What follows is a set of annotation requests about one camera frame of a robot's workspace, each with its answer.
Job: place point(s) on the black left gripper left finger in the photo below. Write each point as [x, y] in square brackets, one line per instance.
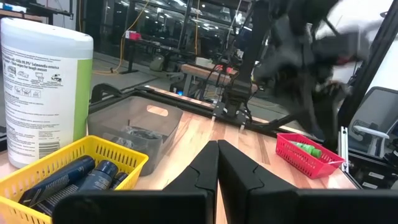
[199, 174]

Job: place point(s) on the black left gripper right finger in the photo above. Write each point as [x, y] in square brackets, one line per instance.
[239, 174]

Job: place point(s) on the green travel bottle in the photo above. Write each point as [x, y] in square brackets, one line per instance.
[309, 150]
[297, 143]

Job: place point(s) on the black item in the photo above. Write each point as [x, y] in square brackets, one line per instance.
[122, 141]
[144, 133]

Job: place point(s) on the navy blue toiletry tube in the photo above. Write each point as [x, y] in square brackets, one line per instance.
[99, 175]
[62, 175]
[119, 180]

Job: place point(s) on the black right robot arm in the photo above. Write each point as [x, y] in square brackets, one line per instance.
[295, 62]

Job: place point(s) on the grey plastic bin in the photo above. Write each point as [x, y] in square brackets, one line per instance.
[161, 124]

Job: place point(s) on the red plastic basket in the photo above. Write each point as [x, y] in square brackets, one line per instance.
[308, 165]

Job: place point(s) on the yellow plastic basket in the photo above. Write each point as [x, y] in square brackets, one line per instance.
[124, 155]

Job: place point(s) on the wooden background table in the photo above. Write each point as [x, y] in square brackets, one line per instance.
[202, 71]

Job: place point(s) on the office chair with white armrest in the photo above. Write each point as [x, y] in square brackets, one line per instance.
[373, 124]

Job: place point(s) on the pink box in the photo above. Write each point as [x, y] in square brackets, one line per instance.
[133, 35]

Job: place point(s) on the white green wipes canister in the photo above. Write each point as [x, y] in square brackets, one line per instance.
[40, 93]

